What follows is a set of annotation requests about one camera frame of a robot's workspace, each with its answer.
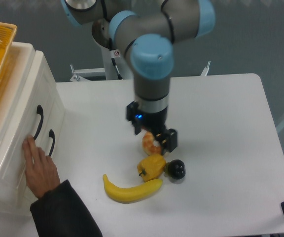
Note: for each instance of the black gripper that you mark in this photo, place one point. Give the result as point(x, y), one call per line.
point(153, 123)

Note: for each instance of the white drawer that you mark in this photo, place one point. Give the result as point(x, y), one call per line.
point(39, 88)

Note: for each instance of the dark sleeved forearm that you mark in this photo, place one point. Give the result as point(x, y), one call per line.
point(62, 213)

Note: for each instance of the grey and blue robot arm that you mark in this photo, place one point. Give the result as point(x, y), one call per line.
point(146, 43)

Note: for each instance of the white drawer cabinet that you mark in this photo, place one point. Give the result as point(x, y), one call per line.
point(15, 200)

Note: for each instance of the person's bare hand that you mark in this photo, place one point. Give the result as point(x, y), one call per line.
point(41, 172)

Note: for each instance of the yellow bell pepper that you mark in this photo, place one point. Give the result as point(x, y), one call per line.
point(151, 167)

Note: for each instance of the black round fruit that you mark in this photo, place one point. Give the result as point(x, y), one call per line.
point(175, 169)

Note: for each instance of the yellow banana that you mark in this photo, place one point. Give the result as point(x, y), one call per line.
point(131, 194)

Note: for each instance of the white robot mount stand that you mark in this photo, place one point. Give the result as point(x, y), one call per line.
point(115, 68)

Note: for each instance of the white bracket behind table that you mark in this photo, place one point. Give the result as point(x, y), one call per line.
point(206, 69)

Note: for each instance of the black lower drawer handle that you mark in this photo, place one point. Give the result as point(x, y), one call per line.
point(53, 140)

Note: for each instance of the black drawer handle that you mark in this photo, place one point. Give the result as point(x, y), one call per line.
point(38, 122)
point(53, 140)

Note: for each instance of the black top drawer handle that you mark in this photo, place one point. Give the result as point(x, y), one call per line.
point(38, 122)

